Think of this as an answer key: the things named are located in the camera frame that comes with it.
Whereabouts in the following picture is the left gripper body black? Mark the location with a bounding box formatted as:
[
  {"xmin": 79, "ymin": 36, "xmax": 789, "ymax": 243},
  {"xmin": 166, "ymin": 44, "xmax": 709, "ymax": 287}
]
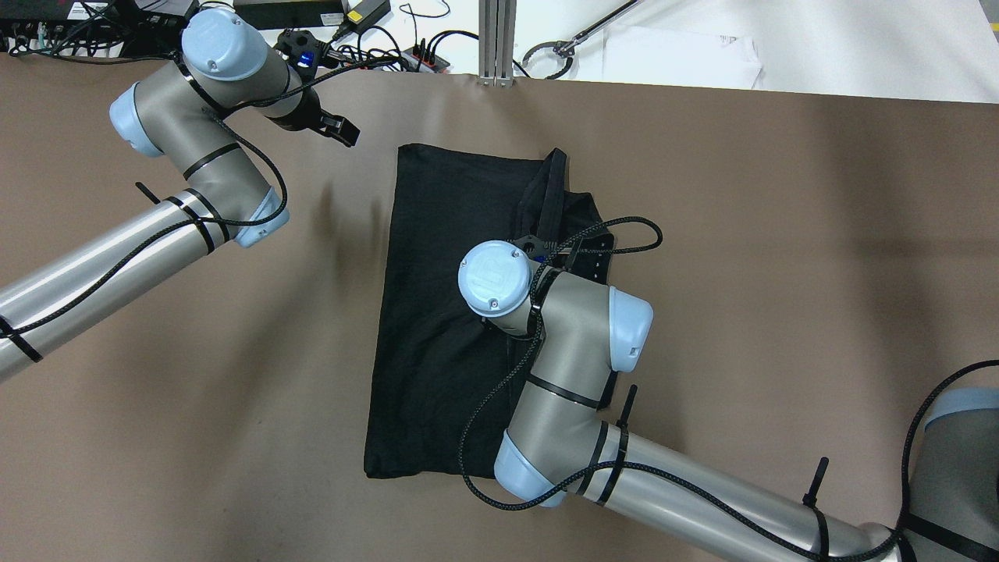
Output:
[{"xmin": 270, "ymin": 88, "xmax": 329, "ymax": 135}]

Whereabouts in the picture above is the black graphic t-shirt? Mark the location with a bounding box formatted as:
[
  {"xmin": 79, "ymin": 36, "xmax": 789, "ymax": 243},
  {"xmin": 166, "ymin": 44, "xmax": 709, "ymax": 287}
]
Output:
[{"xmin": 363, "ymin": 144, "xmax": 602, "ymax": 479}]

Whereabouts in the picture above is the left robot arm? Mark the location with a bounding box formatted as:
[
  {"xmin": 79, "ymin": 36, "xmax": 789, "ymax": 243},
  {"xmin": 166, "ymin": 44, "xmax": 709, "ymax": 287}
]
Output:
[{"xmin": 1, "ymin": 9, "xmax": 360, "ymax": 380}]

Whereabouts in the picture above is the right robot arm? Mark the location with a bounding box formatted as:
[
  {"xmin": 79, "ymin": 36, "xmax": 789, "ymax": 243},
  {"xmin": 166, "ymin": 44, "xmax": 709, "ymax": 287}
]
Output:
[{"xmin": 457, "ymin": 240, "xmax": 997, "ymax": 561}]

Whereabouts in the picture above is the black power strip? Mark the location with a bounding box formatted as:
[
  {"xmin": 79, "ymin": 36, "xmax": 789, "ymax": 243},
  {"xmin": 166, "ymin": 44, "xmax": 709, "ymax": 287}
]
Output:
[{"xmin": 402, "ymin": 44, "xmax": 452, "ymax": 74}]

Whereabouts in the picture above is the black power adapter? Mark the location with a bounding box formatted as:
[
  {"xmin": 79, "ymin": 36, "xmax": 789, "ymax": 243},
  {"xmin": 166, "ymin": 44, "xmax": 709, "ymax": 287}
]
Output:
[{"xmin": 233, "ymin": 1, "xmax": 347, "ymax": 30}]

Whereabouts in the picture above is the long grabber tool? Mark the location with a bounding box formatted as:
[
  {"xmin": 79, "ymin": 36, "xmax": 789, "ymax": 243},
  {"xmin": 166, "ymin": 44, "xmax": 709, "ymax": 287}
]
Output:
[{"xmin": 514, "ymin": 1, "xmax": 642, "ymax": 80}]

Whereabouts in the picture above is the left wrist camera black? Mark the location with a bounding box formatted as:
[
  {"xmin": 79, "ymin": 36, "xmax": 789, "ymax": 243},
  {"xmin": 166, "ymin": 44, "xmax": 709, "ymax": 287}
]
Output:
[{"xmin": 272, "ymin": 29, "xmax": 342, "ymax": 81}]

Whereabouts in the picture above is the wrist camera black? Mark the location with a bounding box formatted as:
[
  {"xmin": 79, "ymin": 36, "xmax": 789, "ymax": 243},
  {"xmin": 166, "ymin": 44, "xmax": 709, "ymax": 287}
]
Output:
[
  {"xmin": 272, "ymin": 29, "xmax": 342, "ymax": 81},
  {"xmin": 509, "ymin": 233, "xmax": 615, "ymax": 283}
]

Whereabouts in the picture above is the aluminium frame cage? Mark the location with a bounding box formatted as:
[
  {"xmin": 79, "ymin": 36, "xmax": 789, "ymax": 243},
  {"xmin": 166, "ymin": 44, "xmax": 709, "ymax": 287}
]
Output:
[{"xmin": 478, "ymin": 0, "xmax": 517, "ymax": 88}]

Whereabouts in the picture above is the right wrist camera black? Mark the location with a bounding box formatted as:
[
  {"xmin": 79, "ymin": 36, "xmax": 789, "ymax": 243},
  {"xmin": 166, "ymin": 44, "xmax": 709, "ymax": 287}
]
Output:
[{"xmin": 509, "ymin": 233, "xmax": 615, "ymax": 283}]

